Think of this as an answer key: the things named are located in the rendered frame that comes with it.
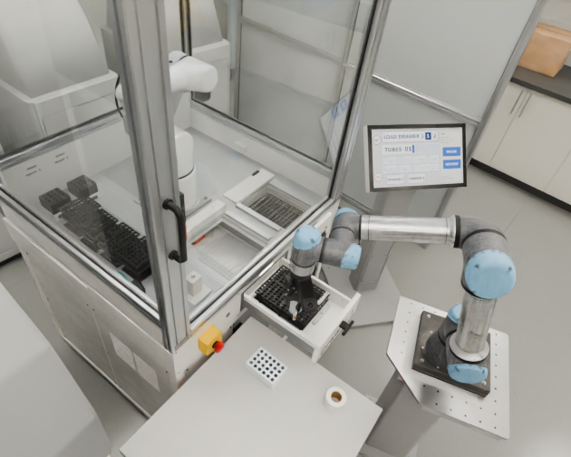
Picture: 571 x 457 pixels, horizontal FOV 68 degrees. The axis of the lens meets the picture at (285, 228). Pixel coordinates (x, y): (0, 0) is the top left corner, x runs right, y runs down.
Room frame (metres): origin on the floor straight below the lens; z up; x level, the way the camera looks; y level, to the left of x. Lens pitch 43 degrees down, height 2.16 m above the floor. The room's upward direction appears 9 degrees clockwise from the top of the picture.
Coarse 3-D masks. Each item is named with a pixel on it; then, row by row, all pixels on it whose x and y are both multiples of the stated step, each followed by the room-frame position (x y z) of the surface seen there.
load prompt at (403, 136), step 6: (384, 132) 1.78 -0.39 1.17; (390, 132) 1.79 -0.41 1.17; (396, 132) 1.80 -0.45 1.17; (402, 132) 1.81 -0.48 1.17; (408, 132) 1.82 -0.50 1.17; (414, 132) 1.83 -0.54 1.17; (420, 132) 1.84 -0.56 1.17; (426, 132) 1.85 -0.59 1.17; (432, 132) 1.86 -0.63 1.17; (438, 132) 1.87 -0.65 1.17; (384, 138) 1.77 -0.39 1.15; (390, 138) 1.78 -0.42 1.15; (396, 138) 1.79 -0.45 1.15; (402, 138) 1.80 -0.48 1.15; (408, 138) 1.80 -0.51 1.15; (414, 138) 1.82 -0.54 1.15; (420, 138) 1.82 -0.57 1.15; (426, 138) 1.83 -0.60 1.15; (432, 138) 1.84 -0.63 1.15; (438, 138) 1.85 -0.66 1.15
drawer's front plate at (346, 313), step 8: (360, 296) 1.00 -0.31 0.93; (352, 304) 0.96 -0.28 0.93; (344, 312) 0.92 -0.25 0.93; (352, 312) 0.97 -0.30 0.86; (336, 320) 0.88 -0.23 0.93; (344, 320) 0.92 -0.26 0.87; (328, 328) 0.84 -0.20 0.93; (336, 328) 0.86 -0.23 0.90; (328, 336) 0.81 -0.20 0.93; (320, 344) 0.77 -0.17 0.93; (328, 344) 0.83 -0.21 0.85; (320, 352) 0.78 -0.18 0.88; (312, 360) 0.77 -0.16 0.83
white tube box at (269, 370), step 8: (256, 352) 0.79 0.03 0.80; (264, 352) 0.79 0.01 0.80; (248, 360) 0.75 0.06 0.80; (256, 360) 0.75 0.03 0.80; (264, 360) 0.76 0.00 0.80; (272, 360) 0.76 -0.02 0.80; (248, 368) 0.73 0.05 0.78; (256, 368) 0.72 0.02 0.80; (264, 368) 0.73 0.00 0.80; (272, 368) 0.73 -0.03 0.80; (280, 368) 0.74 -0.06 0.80; (256, 376) 0.71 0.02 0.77; (264, 376) 0.70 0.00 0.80; (272, 376) 0.70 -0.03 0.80; (280, 376) 0.71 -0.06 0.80; (272, 384) 0.68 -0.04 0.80
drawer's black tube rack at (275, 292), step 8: (280, 272) 1.08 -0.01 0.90; (272, 280) 1.03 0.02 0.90; (280, 280) 1.04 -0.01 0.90; (264, 288) 0.99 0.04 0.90; (272, 288) 1.00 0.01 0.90; (280, 288) 1.02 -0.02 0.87; (320, 288) 1.03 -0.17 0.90; (256, 296) 0.98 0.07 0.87; (264, 296) 0.96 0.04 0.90; (272, 296) 0.96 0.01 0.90; (280, 296) 0.99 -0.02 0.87; (320, 296) 1.00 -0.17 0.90; (264, 304) 0.95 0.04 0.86; (272, 304) 0.93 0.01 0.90; (280, 304) 0.93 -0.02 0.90; (280, 312) 0.92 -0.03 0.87; (288, 312) 0.90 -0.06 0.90; (288, 320) 0.89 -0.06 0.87; (296, 320) 0.87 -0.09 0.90; (304, 328) 0.87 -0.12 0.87
